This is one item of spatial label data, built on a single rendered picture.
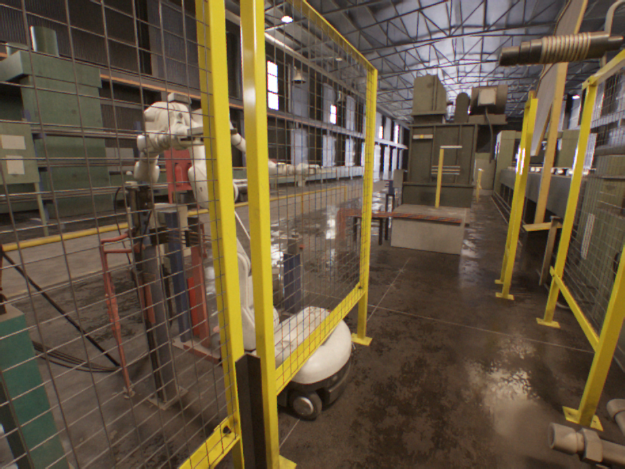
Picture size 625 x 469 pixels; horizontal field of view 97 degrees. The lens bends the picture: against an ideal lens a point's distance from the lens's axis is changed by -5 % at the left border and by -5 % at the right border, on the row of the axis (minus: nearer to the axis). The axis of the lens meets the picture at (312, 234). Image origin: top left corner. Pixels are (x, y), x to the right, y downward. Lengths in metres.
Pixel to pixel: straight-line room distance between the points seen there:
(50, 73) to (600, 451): 10.22
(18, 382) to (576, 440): 2.00
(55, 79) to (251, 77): 8.97
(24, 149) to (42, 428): 5.72
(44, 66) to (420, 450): 9.76
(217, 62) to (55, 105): 8.89
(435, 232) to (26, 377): 4.30
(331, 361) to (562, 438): 0.96
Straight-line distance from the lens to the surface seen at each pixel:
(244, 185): 9.99
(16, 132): 6.82
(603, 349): 1.93
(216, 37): 0.85
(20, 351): 1.37
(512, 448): 1.85
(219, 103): 0.81
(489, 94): 5.31
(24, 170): 6.80
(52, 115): 9.57
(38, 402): 1.47
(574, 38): 2.92
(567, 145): 14.39
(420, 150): 5.28
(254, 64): 0.95
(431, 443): 1.72
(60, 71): 9.86
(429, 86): 5.46
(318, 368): 1.52
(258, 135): 0.91
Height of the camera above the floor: 1.25
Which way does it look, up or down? 13 degrees down
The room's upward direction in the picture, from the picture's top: straight up
